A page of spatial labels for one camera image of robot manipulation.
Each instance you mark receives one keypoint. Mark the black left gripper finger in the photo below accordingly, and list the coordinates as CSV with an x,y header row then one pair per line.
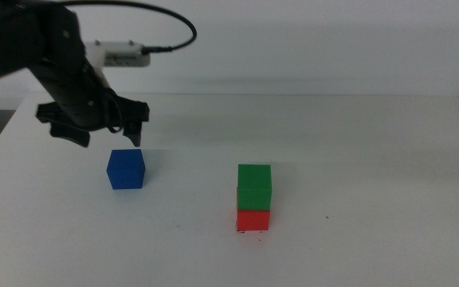
x,y
134,133
72,135

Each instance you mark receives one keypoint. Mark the blue cube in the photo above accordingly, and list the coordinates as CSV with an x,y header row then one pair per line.
x,y
126,169

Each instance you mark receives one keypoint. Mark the green cube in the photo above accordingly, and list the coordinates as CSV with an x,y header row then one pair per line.
x,y
254,185

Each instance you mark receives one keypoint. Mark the red cube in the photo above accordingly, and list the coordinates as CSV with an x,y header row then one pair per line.
x,y
253,220

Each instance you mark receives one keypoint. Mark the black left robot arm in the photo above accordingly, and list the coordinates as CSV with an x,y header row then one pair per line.
x,y
2,40

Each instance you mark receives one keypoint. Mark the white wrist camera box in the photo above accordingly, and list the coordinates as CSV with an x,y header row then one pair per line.
x,y
122,55

